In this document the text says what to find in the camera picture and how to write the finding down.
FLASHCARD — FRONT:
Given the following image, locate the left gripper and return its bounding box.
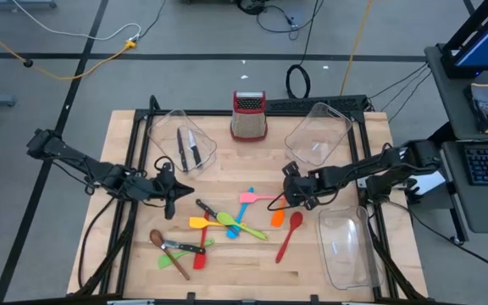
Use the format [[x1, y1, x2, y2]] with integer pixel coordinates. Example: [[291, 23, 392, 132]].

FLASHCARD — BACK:
[[152, 162, 195, 220]]

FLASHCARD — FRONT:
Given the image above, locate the serrated knife riveted handle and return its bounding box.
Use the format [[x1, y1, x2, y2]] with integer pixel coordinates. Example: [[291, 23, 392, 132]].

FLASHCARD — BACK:
[[195, 198, 220, 220]]

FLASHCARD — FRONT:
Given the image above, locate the yellow silicone spatula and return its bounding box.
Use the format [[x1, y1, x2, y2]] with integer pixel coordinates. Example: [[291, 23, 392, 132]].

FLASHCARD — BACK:
[[189, 216, 228, 230]]

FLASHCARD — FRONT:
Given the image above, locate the long black-handled knife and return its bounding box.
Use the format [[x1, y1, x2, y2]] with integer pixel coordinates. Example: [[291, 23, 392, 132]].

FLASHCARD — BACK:
[[176, 127, 190, 173]]

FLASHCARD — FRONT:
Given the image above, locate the paring knife smooth black handle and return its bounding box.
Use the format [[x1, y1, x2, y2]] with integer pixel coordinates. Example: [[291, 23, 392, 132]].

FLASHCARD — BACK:
[[187, 129, 203, 169]]

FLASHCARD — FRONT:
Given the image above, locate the orange silicone spatula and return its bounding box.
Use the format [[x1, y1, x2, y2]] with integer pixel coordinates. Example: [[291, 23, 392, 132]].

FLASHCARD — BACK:
[[270, 197, 287, 229]]

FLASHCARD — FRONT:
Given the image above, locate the pink silicone spatula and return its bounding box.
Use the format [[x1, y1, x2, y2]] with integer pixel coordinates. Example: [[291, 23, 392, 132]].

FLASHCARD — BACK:
[[238, 192, 286, 205]]

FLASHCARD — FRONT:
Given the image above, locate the wooden spoon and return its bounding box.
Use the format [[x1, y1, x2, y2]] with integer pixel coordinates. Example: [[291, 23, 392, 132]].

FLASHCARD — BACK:
[[149, 229, 191, 281]]

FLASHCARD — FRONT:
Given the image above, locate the lime green silicone spoon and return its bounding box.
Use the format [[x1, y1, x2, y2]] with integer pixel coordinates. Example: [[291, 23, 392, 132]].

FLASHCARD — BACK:
[[216, 211, 269, 241]]

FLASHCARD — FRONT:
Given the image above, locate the small knife riveted handle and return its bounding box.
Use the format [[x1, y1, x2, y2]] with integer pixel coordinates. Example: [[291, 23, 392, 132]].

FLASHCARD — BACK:
[[161, 240, 207, 255]]

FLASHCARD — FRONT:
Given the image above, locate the blue silicone spatula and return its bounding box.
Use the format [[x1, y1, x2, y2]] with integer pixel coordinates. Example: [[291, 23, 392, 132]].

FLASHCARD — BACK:
[[225, 186, 256, 240]]

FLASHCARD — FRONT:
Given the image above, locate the red silicone spoon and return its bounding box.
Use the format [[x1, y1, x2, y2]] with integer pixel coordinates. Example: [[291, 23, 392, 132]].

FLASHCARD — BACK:
[[274, 211, 304, 264]]

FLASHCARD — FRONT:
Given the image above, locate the clear plastic bin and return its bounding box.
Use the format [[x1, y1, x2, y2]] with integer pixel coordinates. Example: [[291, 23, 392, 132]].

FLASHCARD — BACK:
[[316, 205, 385, 291], [147, 108, 218, 175], [284, 102, 352, 169]]

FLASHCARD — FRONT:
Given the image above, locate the red silicone spatula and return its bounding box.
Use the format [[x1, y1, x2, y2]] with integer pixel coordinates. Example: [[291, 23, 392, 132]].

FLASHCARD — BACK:
[[192, 211, 210, 271]]

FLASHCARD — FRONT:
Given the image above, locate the green silicone spatula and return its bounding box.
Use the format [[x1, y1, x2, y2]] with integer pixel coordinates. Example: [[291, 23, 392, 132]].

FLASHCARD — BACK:
[[157, 237, 216, 269]]

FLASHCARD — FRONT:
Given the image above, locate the red steel box grater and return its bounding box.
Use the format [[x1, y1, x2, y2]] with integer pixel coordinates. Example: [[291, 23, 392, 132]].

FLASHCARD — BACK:
[[230, 90, 269, 143]]

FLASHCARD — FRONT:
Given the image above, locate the white paper sheet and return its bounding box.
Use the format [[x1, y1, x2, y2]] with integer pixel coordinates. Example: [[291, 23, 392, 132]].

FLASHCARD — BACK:
[[408, 169, 446, 196]]

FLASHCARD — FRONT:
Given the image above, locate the grey desk cart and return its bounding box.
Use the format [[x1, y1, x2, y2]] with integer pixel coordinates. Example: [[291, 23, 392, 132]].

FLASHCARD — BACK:
[[424, 42, 488, 234]]

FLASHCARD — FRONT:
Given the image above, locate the grey black work glove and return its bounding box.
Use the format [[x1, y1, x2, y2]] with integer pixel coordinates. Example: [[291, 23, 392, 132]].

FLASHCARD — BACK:
[[463, 82, 488, 136]]

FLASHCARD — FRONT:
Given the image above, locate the black aluminium rig frame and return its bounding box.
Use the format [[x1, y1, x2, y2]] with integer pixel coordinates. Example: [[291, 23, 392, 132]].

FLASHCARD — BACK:
[[74, 95, 430, 305]]

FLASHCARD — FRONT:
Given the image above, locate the black coiled cable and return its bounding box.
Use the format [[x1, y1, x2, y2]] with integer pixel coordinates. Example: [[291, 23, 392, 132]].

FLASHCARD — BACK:
[[285, 0, 325, 100]]

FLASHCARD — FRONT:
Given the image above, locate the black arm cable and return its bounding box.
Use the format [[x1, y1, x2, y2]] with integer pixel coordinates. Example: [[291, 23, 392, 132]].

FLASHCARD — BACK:
[[77, 197, 116, 293]]

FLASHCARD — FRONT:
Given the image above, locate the yellow cable with plug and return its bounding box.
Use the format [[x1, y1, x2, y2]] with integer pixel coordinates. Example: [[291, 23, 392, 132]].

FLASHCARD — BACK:
[[0, 16, 137, 81]]

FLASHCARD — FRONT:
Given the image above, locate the thin black cable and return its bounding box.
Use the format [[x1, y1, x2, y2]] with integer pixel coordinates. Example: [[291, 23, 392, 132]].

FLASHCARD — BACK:
[[137, 0, 169, 42]]

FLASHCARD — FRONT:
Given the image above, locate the white floor cable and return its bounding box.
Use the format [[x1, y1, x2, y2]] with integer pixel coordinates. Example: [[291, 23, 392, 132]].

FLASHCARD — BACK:
[[10, 0, 142, 42]]

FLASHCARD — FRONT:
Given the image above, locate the black cable bundle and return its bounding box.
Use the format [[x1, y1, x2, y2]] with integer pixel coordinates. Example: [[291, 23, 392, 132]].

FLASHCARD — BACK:
[[237, 0, 325, 42]]

